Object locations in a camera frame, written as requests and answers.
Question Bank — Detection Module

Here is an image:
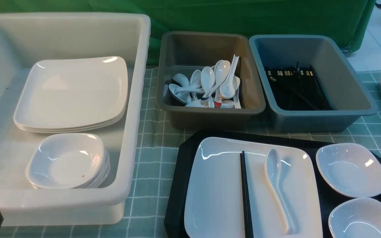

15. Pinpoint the large white square plate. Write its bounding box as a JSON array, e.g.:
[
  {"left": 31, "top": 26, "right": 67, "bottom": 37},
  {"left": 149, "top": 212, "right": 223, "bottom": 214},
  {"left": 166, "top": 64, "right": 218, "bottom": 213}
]
[{"left": 184, "top": 137, "right": 323, "bottom": 238}]

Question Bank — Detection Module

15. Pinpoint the white ceramic soup spoon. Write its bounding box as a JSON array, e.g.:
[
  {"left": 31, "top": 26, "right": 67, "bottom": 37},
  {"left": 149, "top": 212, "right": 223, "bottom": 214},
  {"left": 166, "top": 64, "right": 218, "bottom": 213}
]
[{"left": 264, "top": 149, "right": 295, "bottom": 235}]

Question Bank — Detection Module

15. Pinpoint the black chopsticks pair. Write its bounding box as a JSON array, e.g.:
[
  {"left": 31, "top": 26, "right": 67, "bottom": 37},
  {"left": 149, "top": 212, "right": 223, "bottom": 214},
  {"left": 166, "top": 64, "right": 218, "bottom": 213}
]
[{"left": 240, "top": 151, "right": 254, "bottom": 238}]

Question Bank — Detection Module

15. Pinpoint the white square bowl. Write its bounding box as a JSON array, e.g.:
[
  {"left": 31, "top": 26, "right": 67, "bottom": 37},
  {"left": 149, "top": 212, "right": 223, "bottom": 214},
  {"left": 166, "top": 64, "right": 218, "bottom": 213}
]
[
  {"left": 316, "top": 143, "right": 381, "bottom": 198},
  {"left": 328, "top": 197, "right": 381, "bottom": 238}
]

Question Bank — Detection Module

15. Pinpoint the pile of white spoons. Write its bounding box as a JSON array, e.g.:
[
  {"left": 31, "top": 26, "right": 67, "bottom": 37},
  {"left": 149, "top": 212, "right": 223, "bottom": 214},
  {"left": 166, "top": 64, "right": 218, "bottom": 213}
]
[{"left": 161, "top": 55, "right": 242, "bottom": 109}]

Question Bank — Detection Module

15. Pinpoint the brown plastic bin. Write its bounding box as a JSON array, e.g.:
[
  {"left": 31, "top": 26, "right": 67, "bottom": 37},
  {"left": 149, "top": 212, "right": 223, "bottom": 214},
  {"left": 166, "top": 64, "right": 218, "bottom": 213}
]
[{"left": 156, "top": 31, "right": 267, "bottom": 130}]

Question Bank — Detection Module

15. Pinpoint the green checkered tablecloth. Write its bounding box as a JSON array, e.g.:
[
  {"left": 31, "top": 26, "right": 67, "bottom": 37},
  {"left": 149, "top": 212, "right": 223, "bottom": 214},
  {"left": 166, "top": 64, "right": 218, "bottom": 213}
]
[{"left": 0, "top": 66, "right": 381, "bottom": 238}]

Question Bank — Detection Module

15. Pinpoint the pile of black chopsticks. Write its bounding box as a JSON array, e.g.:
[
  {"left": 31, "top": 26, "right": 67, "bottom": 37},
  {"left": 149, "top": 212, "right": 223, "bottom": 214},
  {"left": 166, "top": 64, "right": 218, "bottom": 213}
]
[{"left": 264, "top": 61, "right": 335, "bottom": 110}]

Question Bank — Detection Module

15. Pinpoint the black serving tray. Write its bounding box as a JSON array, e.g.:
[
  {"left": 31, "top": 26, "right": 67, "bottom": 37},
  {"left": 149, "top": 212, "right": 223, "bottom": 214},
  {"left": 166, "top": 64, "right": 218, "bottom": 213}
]
[{"left": 164, "top": 130, "right": 381, "bottom": 238}]

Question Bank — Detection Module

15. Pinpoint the blue-grey plastic bin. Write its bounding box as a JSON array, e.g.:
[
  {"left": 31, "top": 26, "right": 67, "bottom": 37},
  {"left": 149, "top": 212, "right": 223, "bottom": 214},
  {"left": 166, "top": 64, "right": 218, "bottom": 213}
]
[{"left": 249, "top": 35, "right": 378, "bottom": 133}]

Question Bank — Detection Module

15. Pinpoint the stack of white square plates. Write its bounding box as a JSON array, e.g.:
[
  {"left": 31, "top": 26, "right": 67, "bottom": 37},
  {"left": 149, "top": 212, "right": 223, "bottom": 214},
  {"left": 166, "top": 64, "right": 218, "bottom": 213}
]
[{"left": 13, "top": 56, "right": 129, "bottom": 131}]

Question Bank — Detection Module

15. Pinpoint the stack of white bowls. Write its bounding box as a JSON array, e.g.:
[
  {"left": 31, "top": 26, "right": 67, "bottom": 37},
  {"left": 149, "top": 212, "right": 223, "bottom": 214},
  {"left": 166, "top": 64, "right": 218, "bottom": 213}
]
[{"left": 25, "top": 133, "right": 110, "bottom": 189}]

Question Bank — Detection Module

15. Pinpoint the large white plastic tub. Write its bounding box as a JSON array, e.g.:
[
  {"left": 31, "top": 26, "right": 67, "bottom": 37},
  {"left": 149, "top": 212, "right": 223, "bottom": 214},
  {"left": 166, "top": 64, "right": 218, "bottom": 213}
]
[{"left": 0, "top": 12, "right": 150, "bottom": 226}]

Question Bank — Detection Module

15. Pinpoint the green backdrop cloth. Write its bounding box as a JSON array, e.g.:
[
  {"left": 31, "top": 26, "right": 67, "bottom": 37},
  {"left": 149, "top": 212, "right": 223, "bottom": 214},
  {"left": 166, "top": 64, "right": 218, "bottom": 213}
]
[{"left": 0, "top": 0, "right": 375, "bottom": 65}]

